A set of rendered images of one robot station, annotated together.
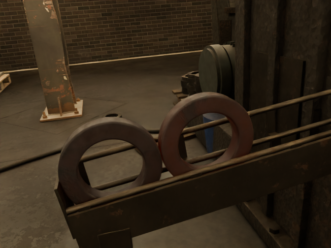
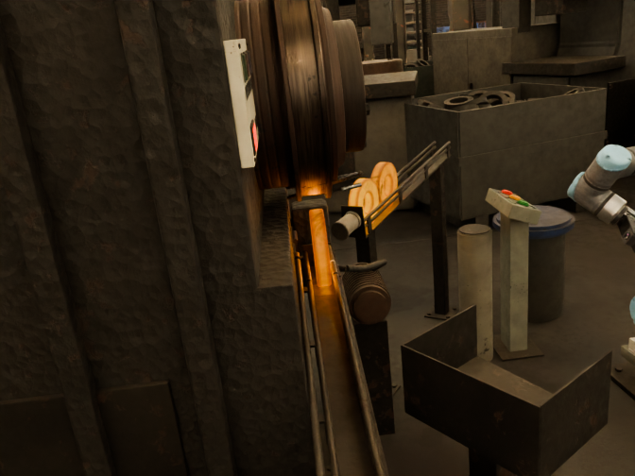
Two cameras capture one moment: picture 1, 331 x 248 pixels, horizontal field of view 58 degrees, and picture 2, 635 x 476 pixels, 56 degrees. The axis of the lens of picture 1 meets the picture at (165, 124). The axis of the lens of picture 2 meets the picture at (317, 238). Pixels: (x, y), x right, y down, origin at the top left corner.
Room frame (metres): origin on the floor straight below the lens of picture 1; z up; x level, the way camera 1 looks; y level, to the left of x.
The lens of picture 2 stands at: (0.48, 0.37, 1.24)
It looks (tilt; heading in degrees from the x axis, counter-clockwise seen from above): 19 degrees down; 280
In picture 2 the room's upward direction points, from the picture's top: 6 degrees counter-clockwise
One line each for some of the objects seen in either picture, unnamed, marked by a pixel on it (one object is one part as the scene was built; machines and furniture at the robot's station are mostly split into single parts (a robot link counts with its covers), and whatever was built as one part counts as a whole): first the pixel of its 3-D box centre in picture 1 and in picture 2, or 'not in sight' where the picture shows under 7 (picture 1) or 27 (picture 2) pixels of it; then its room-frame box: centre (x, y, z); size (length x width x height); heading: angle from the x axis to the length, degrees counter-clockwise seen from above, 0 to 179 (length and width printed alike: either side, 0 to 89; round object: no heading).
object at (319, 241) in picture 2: not in sight; (319, 247); (0.70, -0.96, 0.75); 0.18 x 0.03 x 0.18; 101
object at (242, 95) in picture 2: not in sight; (244, 96); (0.74, -0.60, 1.15); 0.26 x 0.02 x 0.18; 102
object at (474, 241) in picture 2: not in sight; (475, 295); (0.27, -1.70, 0.26); 0.12 x 0.12 x 0.52
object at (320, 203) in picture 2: not in sight; (312, 244); (0.77, -1.19, 0.68); 0.11 x 0.08 x 0.24; 12
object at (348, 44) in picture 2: not in sight; (347, 87); (0.61, -0.98, 1.12); 0.28 x 0.06 x 0.28; 102
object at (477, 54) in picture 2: not in sight; (490, 92); (-0.25, -5.35, 0.55); 1.10 x 0.53 x 1.10; 122
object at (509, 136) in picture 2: not in sight; (494, 150); (-0.05, -3.62, 0.39); 1.03 x 0.83 x 0.77; 27
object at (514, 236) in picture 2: not in sight; (514, 274); (0.12, -1.78, 0.31); 0.24 x 0.16 x 0.62; 102
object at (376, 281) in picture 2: not in sight; (369, 349); (0.64, -1.31, 0.27); 0.22 x 0.13 x 0.53; 102
